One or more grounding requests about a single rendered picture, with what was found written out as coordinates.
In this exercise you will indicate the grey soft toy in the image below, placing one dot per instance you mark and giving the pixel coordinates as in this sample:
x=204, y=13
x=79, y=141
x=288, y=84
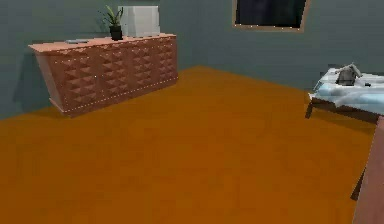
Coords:
x=347, y=75

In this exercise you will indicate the grey flat remote control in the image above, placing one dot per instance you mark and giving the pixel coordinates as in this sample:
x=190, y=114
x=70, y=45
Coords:
x=77, y=41

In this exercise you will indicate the brown wooden sideboard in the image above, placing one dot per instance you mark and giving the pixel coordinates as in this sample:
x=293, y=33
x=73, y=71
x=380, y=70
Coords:
x=113, y=73

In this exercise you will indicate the bed with pale blue sheet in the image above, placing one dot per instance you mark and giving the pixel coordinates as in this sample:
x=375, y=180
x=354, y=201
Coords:
x=356, y=95

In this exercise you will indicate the white box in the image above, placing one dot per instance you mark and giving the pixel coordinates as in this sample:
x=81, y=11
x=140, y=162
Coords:
x=140, y=20

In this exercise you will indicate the green house plant black pot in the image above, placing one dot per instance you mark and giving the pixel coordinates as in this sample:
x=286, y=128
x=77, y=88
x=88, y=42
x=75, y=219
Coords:
x=115, y=25

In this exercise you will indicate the small black object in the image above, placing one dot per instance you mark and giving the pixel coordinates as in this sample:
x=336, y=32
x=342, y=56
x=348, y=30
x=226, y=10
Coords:
x=367, y=84

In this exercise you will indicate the brown wooden furniture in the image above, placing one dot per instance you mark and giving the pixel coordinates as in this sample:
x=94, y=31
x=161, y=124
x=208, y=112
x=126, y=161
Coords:
x=371, y=180

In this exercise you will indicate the dark window wooden frame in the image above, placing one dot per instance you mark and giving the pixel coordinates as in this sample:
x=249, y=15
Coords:
x=270, y=12

